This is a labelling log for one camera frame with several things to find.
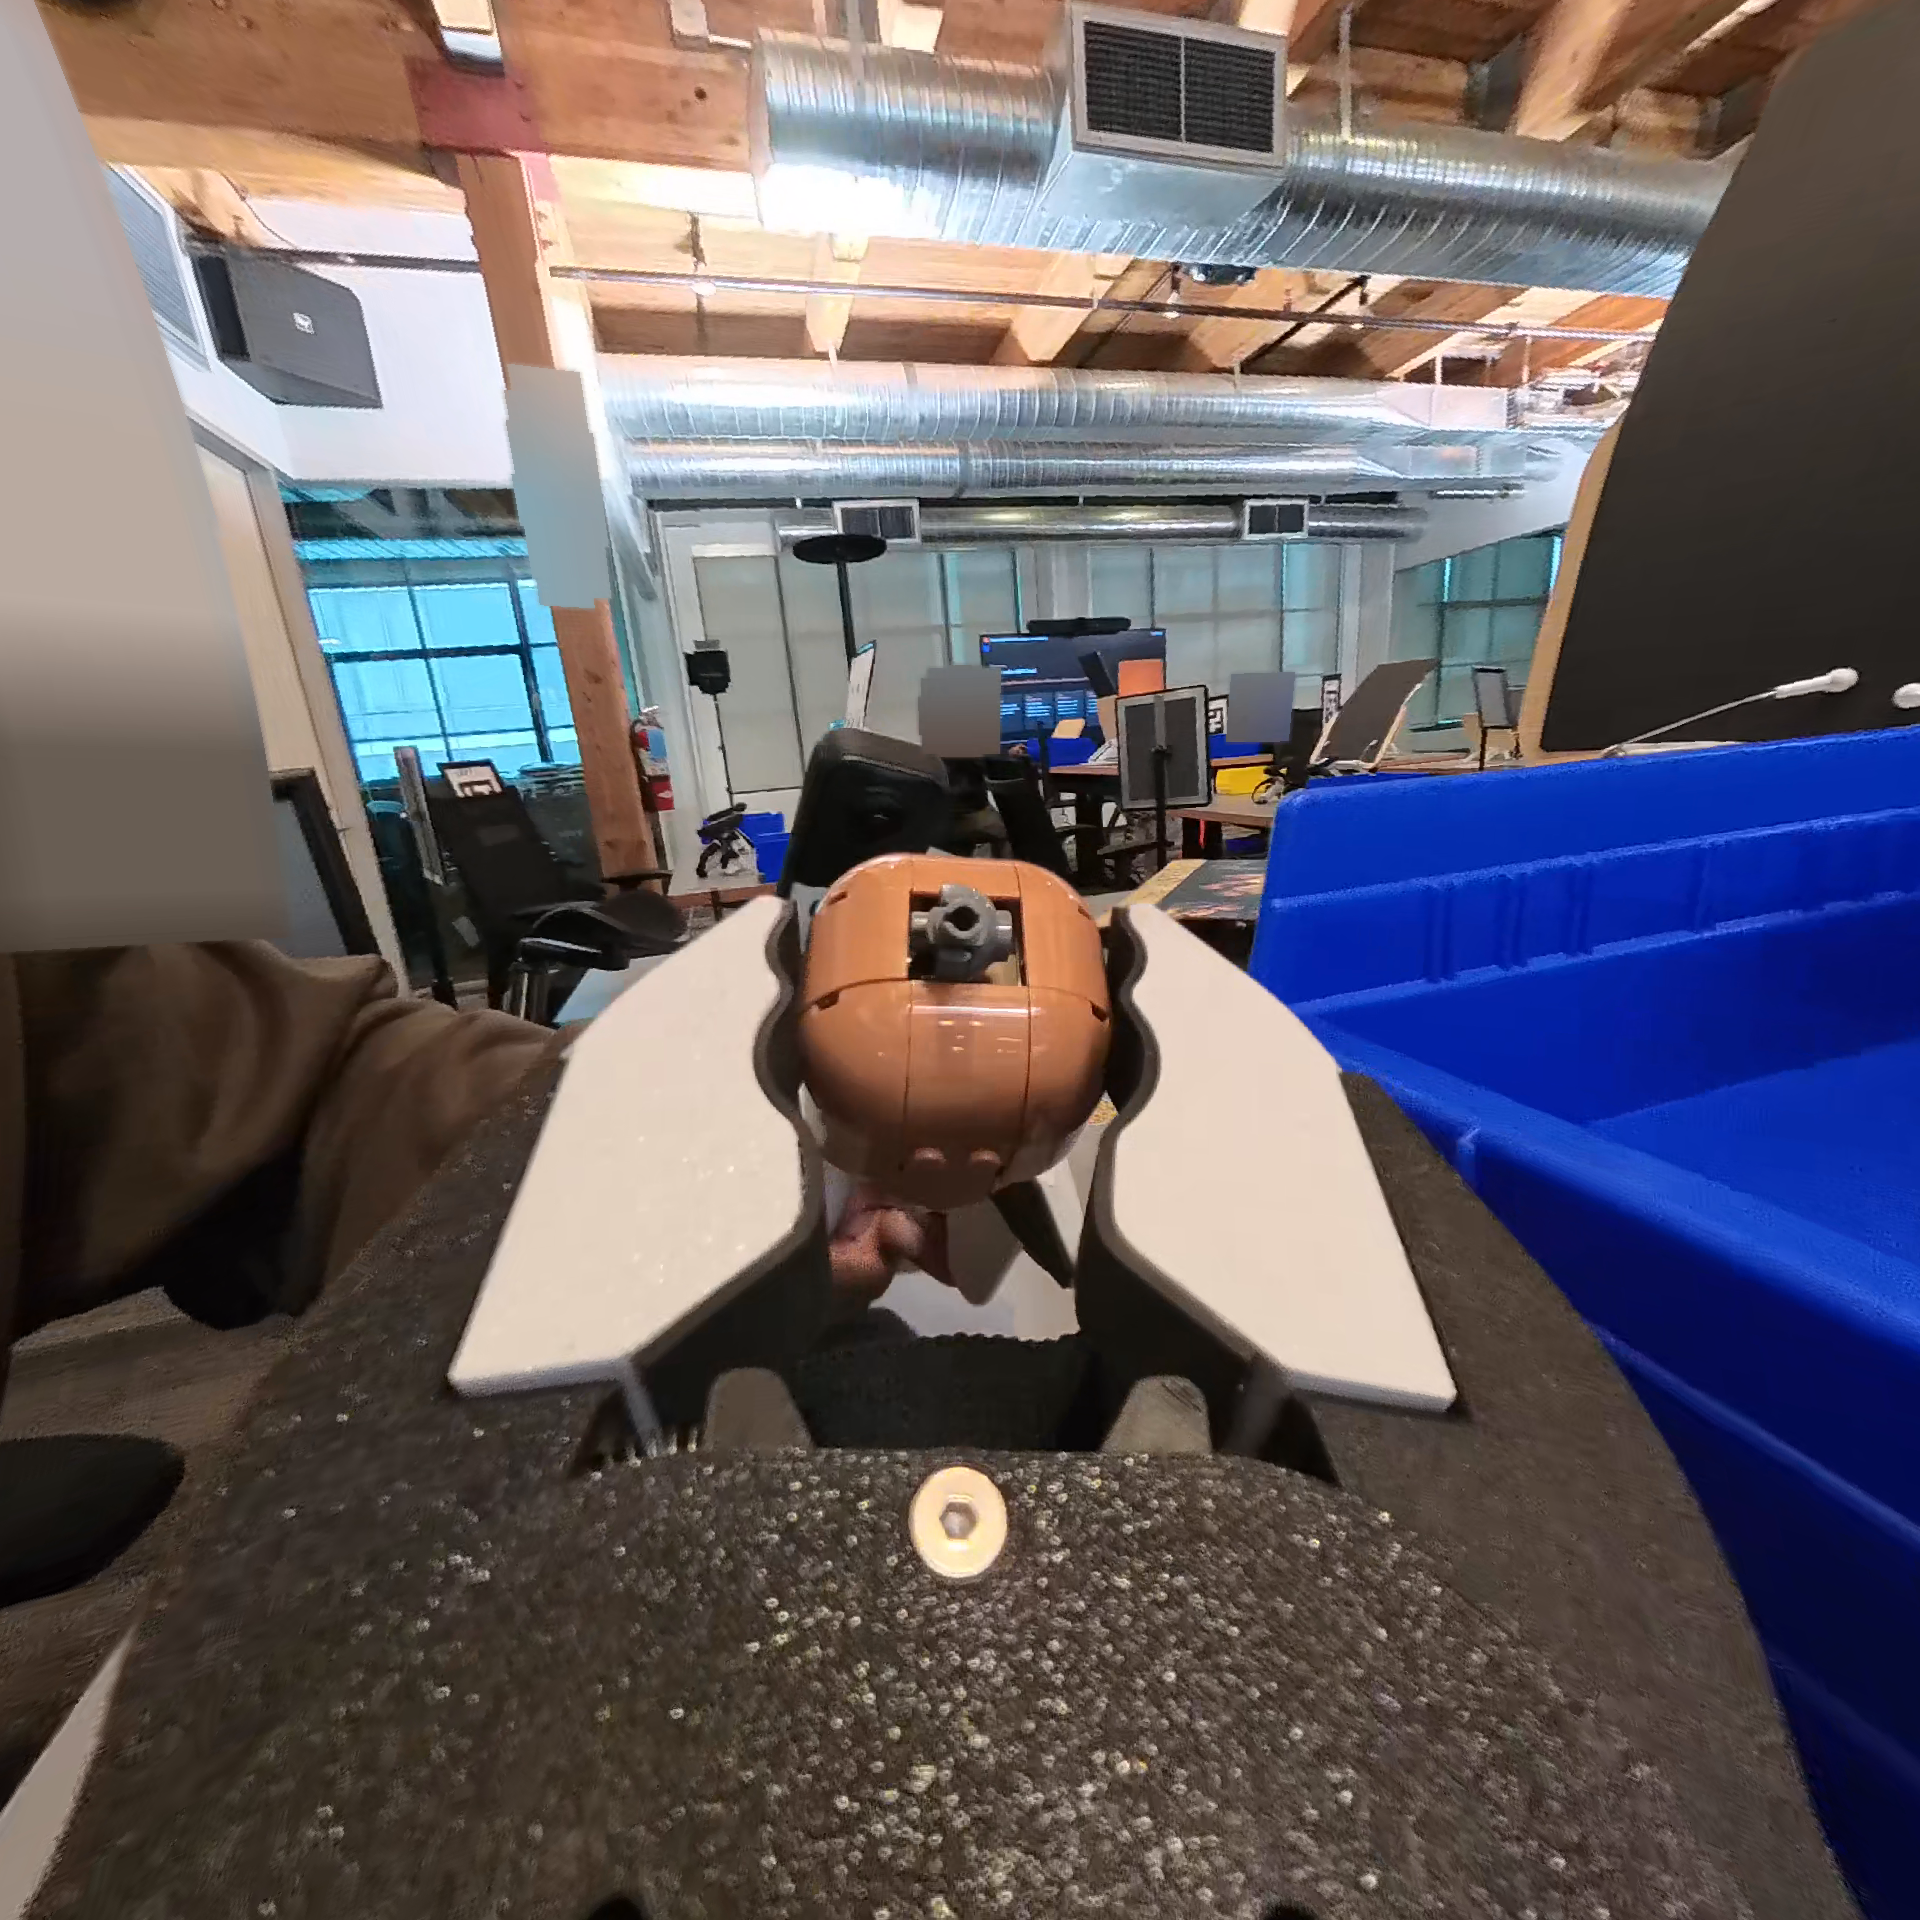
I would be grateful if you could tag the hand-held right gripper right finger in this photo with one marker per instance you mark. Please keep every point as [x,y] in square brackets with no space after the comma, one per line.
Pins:
[1260,1188]

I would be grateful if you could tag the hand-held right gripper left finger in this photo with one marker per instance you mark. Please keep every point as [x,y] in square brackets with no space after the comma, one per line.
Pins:
[643,1188]

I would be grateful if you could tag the orange and tan toy segment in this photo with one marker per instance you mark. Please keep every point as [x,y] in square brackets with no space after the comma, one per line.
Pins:
[944,1078]

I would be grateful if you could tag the person's left forearm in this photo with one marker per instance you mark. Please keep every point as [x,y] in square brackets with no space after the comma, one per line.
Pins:
[227,1126]

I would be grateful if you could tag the person's left hand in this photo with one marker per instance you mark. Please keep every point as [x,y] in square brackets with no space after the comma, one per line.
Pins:
[887,1250]

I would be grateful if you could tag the black office chair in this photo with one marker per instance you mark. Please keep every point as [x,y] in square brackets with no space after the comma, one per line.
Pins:
[509,857]
[863,795]

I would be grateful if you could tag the red fire extinguisher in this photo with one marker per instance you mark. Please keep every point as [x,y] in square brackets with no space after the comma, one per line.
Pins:
[649,765]

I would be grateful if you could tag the blue plastic bin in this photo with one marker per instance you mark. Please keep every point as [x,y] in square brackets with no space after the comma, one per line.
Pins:
[1650,974]

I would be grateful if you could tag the black board on stand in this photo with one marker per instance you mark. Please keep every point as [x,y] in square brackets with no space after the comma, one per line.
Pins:
[1163,743]

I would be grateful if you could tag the black chair armrest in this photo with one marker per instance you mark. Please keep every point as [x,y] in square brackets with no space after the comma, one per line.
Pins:
[75,1515]

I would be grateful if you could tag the black floor lamp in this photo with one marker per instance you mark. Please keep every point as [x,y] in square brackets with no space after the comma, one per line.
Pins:
[839,549]

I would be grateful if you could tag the black panel with wooden rim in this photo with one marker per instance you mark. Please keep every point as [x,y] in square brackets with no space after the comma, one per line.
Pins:
[1771,452]

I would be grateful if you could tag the wall television screen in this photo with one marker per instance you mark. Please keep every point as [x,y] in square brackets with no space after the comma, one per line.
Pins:
[1077,666]

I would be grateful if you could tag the silver ventilation duct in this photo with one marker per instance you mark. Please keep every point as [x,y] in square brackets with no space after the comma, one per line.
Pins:
[1050,406]
[900,120]

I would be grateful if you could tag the black wall speaker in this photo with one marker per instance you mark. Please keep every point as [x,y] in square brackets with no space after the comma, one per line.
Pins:
[292,331]

